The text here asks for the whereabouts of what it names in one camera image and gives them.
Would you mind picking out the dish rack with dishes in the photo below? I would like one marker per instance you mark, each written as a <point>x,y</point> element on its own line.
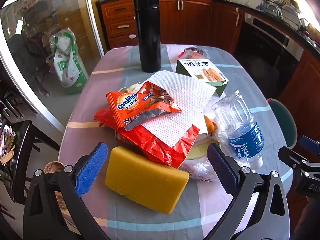
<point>280,7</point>

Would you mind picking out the striped pink grey tablecloth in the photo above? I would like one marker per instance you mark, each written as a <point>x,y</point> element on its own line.
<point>120,65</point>

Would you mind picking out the red plastic bag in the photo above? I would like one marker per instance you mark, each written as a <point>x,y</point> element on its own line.
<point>160,150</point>

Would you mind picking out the black built-in oven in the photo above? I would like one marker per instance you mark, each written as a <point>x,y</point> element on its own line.
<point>265,55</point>

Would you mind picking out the yellow sponge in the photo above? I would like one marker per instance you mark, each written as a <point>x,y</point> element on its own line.
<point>145,180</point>

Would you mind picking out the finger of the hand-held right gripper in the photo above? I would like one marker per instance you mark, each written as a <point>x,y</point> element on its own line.
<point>310,143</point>
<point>295,158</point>

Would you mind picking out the black thermos bottle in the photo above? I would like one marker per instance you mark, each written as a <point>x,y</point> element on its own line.
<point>147,35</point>

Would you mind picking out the orange peel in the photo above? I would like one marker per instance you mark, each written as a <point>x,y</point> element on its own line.
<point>208,125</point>

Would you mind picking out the clear water bottle blue label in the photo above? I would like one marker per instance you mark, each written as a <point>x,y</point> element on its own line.
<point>245,140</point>

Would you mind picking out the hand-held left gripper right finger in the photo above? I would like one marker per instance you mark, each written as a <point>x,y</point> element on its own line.
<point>222,170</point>

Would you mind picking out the small bread packet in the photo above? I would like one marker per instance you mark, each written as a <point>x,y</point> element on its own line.
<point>190,54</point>

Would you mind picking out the dark wooden chair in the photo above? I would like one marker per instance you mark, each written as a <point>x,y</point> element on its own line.
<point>22,140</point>

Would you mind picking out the green white rice sack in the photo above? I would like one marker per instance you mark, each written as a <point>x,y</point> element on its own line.
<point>67,65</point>

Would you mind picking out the white paper towel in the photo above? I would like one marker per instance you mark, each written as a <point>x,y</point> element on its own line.
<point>185,97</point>

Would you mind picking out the clear plastic bag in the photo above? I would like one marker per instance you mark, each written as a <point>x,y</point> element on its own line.
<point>200,170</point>

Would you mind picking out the brown round stool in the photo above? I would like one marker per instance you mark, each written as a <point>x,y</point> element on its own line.
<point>53,167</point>

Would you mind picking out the teal trash bin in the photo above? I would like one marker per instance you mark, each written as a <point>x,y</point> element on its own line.
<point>282,120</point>

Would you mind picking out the orange snack packet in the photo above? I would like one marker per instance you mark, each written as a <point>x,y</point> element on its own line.
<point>125,105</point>

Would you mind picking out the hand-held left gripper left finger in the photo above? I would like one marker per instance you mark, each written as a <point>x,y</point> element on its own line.
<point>92,167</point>

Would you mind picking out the wooden kitchen cabinets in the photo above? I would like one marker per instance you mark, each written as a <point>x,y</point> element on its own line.
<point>195,22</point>

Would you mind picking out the green cookie box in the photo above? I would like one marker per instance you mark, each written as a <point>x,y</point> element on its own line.
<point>200,71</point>

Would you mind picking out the glass sliding door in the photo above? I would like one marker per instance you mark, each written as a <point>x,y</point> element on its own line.
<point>30,30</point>

